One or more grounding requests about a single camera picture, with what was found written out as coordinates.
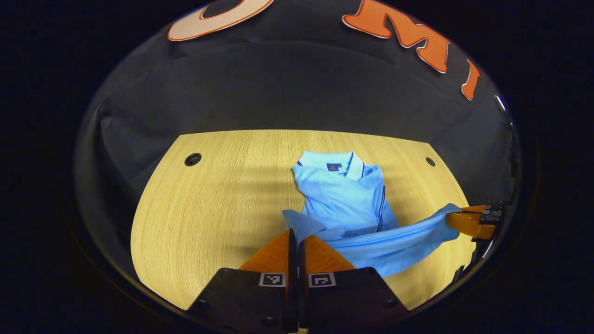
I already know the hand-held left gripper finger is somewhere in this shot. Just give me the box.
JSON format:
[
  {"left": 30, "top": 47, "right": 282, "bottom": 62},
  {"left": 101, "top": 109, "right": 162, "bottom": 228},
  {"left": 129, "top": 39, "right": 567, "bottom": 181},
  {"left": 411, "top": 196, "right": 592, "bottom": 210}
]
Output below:
[
  {"left": 186, "top": 229, "right": 298, "bottom": 332},
  {"left": 298, "top": 234, "right": 410, "bottom": 332}
]

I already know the light blue T-shirt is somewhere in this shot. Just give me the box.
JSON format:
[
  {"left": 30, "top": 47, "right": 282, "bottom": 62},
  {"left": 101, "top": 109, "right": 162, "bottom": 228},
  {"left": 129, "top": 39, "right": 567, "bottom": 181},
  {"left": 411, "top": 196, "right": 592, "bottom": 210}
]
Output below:
[{"left": 282, "top": 150, "right": 463, "bottom": 279}]

